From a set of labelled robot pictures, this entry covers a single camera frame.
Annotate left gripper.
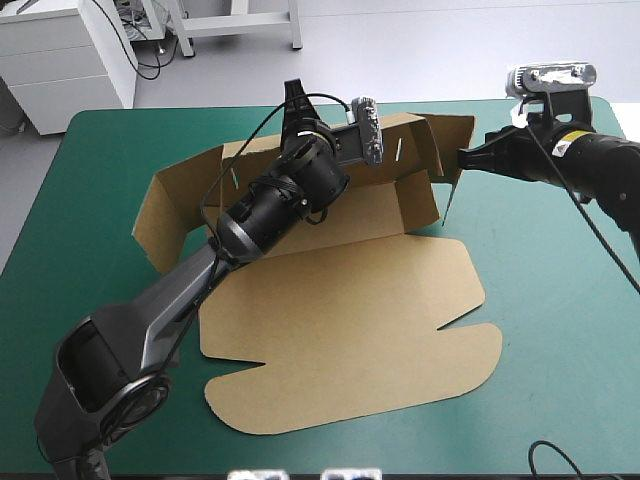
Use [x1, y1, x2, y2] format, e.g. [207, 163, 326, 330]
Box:
[278, 78, 337, 157]

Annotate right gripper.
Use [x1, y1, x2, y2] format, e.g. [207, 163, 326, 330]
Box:
[456, 117, 557, 184]

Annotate brown cardboard box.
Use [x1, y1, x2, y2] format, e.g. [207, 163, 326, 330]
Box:
[131, 112, 504, 437]

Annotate white drawer cabinet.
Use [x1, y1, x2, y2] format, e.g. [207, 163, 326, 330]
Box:
[0, 0, 138, 137]

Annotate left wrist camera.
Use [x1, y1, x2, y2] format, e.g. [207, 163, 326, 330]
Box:
[348, 96, 387, 168]

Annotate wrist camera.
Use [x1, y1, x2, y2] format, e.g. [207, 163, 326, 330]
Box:
[348, 96, 387, 168]
[504, 61, 599, 100]

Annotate white metal table frame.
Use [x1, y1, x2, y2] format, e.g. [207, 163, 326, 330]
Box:
[162, 0, 305, 58]

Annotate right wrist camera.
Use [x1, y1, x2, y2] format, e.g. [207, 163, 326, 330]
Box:
[504, 61, 599, 100]

